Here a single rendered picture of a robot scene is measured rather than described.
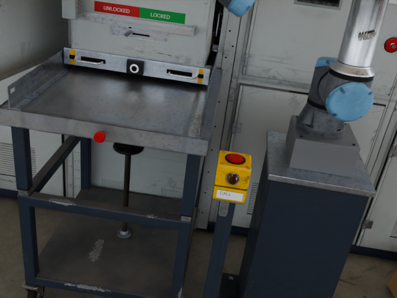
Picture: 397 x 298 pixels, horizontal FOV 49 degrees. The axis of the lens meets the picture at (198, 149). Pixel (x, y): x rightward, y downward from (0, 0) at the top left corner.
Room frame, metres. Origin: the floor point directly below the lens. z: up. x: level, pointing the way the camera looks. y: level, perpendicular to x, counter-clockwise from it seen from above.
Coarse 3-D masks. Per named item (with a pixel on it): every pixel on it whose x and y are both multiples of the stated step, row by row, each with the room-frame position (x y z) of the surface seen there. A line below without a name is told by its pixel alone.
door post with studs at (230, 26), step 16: (224, 16) 1.79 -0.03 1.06; (224, 32) 1.79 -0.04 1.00; (224, 48) 1.78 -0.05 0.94; (224, 64) 1.78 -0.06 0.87; (224, 80) 1.78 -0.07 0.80; (224, 96) 1.78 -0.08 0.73; (224, 112) 1.78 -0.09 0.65; (208, 176) 1.78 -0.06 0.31; (208, 192) 1.78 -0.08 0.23; (208, 208) 1.78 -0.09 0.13
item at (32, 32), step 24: (0, 0) 1.42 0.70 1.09; (24, 0) 1.54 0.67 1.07; (48, 0) 1.68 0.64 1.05; (0, 24) 1.41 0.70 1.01; (24, 24) 1.53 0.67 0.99; (48, 24) 1.68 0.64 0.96; (0, 48) 1.40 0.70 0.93; (24, 48) 1.52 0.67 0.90; (48, 48) 1.67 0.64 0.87; (0, 72) 1.39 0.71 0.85
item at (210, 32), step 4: (212, 0) 1.52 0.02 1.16; (212, 4) 1.55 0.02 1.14; (212, 8) 1.58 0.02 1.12; (212, 12) 1.61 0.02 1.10; (212, 16) 1.64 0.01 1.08; (212, 20) 1.68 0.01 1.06; (212, 24) 1.72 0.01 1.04; (208, 28) 1.52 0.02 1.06; (212, 28) 1.76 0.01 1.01; (208, 32) 1.52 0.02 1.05; (212, 32) 1.83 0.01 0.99; (148, 36) 1.55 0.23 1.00; (208, 36) 1.55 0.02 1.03; (212, 36) 1.84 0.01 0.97; (208, 40) 1.58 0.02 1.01; (212, 40) 1.84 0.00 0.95; (208, 44) 1.62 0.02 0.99; (208, 48) 1.65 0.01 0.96; (208, 52) 1.68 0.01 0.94; (204, 56) 1.52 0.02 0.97; (204, 60) 1.52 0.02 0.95; (204, 64) 1.55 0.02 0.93
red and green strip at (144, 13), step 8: (96, 8) 1.54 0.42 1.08; (104, 8) 1.54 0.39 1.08; (112, 8) 1.54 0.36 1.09; (120, 8) 1.54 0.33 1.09; (128, 8) 1.53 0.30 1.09; (136, 8) 1.53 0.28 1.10; (144, 8) 1.53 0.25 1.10; (136, 16) 1.53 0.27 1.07; (144, 16) 1.53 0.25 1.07; (152, 16) 1.53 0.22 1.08; (160, 16) 1.53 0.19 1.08; (168, 16) 1.53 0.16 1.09; (176, 16) 1.53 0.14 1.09; (184, 16) 1.53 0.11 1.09
